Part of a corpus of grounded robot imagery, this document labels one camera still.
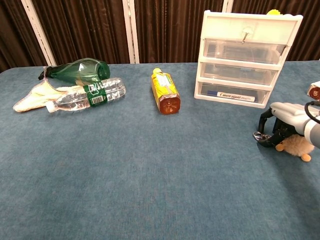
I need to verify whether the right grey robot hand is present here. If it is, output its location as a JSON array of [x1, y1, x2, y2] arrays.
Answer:
[[257, 101, 311, 148]]

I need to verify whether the beige plush sheep keychain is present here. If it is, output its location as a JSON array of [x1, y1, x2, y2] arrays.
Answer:
[[252, 131, 315, 163]]

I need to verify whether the clear plastic drawer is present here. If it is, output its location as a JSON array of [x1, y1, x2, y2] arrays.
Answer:
[[203, 38, 287, 65], [197, 81, 271, 105], [200, 61, 280, 87]]

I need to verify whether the white plastic drawer cabinet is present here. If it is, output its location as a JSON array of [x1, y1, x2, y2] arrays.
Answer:
[[193, 9, 304, 110]]

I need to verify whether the small brown white carton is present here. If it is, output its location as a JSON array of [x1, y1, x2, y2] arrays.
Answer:
[[306, 81, 320, 102]]

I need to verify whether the blue whiteboard marker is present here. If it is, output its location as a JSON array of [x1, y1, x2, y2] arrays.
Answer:
[[206, 89, 256, 103]]

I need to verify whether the yellow label tea bottle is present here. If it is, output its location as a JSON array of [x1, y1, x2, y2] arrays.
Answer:
[[150, 67, 181, 116]]

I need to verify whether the dark brown curtain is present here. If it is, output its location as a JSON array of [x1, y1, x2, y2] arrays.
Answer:
[[0, 0, 320, 73]]

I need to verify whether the blue velvet tablecloth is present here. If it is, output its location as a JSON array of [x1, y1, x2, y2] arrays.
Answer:
[[0, 59, 320, 240]]

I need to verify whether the green plastic bottle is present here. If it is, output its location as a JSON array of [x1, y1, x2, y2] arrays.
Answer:
[[38, 57, 111, 85]]

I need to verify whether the clear water bottle green label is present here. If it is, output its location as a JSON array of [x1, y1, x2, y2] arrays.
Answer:
[[45, 77, 126, 114]]

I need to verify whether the cream cloth with stitched edge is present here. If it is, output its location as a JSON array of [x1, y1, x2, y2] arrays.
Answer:
[[12, 66, 76, 113]]

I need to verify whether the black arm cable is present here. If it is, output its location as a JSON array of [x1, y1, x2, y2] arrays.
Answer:
[[304, 100, 320, 124]]

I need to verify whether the white frame post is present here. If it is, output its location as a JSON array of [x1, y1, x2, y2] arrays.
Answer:
[[20, 0, 57, 67], [221, 0, 235, 13], [122, 0, 140, 64]]

